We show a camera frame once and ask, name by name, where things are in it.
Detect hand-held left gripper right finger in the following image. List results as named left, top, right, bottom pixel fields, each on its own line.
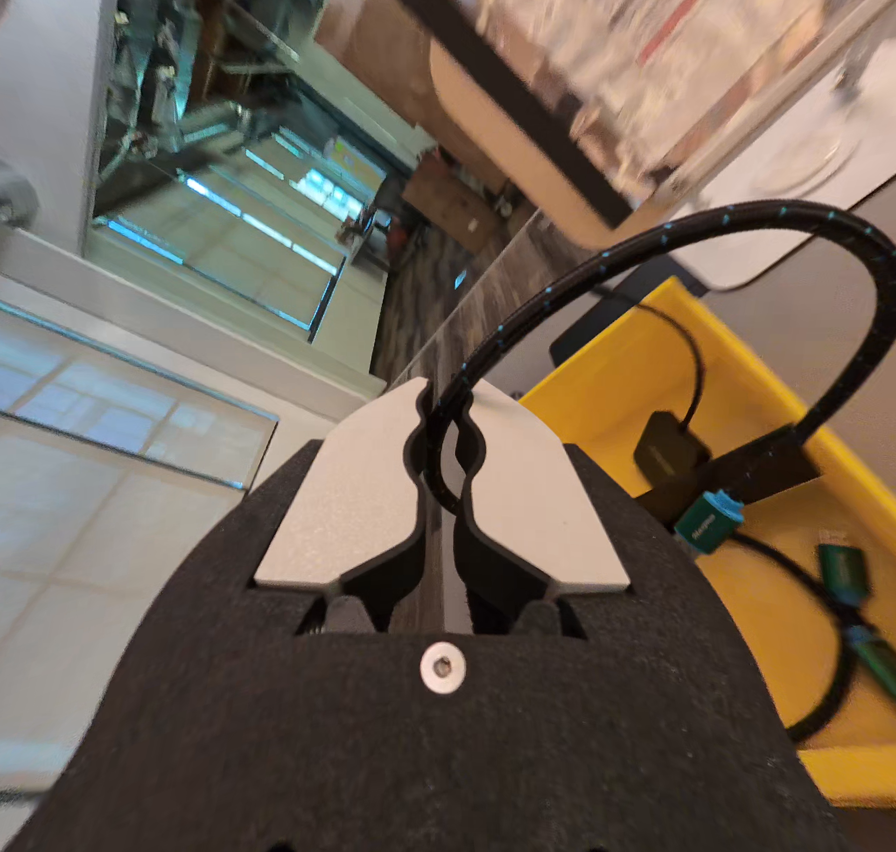
left=457, top=378, right=631, bottom=609

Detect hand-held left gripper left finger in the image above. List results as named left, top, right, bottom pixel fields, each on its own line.
left=253, top=376, right=433, bottom=608

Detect yellow plastic bin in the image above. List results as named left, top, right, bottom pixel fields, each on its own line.
left=519, top=276, right=896, bottom=807

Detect black adapter with cable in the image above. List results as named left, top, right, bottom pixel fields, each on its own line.
left=633, top=302, right=709, bottom=499

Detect black braided hdmi cable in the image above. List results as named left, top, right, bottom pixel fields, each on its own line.
left=423, top=201, right=896, bottom=555
left=731, top=526, right=896, bottom=744

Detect black bin divider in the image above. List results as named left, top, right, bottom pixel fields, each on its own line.
left=700, top=424, right=821, bottom=504

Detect dark sign board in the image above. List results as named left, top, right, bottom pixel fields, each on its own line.
left=315, top=0, right=896, bottom=231

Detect laminated instruction sheet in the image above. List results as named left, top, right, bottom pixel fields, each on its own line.
left=476, top=0, right=876, bottom=181

